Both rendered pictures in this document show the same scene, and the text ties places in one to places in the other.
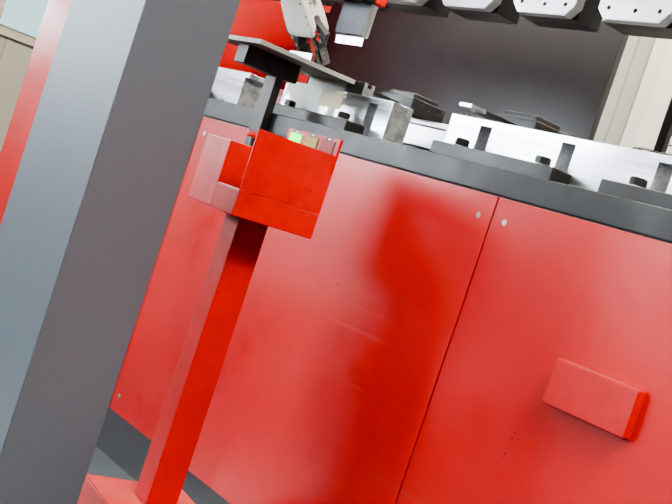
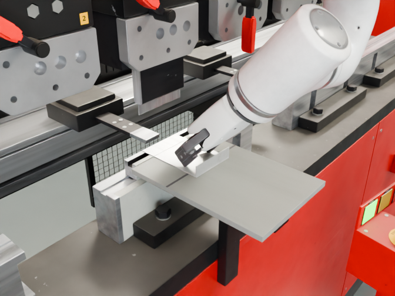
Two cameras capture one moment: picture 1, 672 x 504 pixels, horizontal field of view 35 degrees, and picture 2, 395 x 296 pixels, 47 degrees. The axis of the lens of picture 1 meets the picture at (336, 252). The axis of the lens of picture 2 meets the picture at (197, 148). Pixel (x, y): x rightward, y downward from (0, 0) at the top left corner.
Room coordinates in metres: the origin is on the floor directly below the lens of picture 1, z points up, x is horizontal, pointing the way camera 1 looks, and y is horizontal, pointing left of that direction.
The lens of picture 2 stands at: (2.45, 0.85, 1.41)
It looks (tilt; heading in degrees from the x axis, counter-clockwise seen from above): 30 degrees down; 261
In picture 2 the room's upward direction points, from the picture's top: straight up
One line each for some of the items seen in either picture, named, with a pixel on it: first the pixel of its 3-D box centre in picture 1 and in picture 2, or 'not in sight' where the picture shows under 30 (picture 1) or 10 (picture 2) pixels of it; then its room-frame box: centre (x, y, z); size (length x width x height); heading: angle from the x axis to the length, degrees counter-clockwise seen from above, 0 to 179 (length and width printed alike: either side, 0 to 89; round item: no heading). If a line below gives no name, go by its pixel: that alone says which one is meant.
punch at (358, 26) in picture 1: (354, 24); (158, 80); (2.40, 0.12, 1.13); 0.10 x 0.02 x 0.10; 40
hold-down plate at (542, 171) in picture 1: (496, 164); (334, 106); (1.90, -0.22, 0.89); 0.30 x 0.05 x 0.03; 40
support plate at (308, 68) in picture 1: (285, 58); (226, 177); (2.31, 0.24, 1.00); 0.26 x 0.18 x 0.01; 130
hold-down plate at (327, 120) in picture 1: (312, 119); (200, 197); (2.34, 0.14, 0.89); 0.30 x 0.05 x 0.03; 40
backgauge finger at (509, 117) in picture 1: (507, 119); (224, 66); (2.21, -0.25, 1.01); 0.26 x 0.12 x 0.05; 130
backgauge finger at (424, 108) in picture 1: (389, 96); (107, 114); (2.50, -0.01, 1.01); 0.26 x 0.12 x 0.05; 130
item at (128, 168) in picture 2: (340, 85); (170, 148); (2.39, 0.11, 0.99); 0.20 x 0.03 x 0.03; 40
